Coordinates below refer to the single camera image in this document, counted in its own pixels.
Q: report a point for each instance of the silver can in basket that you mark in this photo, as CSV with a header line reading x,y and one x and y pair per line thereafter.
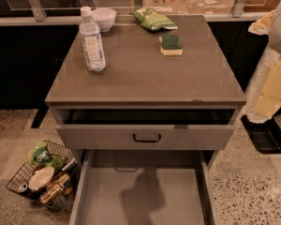
x,y
23,188

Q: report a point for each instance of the green snack bag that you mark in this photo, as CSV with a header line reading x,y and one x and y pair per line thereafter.
x,y
153,20

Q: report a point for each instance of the white bowl in basket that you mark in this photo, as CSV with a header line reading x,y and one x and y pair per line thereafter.
x,y
41,178

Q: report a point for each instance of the grey top drawer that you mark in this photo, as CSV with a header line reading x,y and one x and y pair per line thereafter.
x,y
140,129

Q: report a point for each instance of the clear plastic water bottle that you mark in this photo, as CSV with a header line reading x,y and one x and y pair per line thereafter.
x,y
91,41

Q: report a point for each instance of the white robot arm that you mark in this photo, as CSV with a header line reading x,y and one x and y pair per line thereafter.
x,y
270,24

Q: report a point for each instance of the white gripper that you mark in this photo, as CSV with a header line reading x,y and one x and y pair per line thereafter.
x,y
280,32

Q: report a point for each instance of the brown snack packets in basket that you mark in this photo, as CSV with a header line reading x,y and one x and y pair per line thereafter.
x,y
61,184

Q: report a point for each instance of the grey drawer cabinet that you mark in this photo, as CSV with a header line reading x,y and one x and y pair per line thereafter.
x,y
139,76

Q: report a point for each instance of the green and yellow sponge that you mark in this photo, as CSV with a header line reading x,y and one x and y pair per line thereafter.
x,y
170,45

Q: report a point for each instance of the grey drawer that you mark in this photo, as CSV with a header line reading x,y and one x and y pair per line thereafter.
x,y
144,188
140,129

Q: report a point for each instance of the grey middle drawer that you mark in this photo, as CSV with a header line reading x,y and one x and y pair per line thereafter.
x,y
144,188

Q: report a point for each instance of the black wire basket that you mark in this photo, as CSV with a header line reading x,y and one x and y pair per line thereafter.
x,y
26,171

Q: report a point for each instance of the green chip bag in basket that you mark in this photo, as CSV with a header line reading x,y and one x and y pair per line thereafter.
x,y
41,156

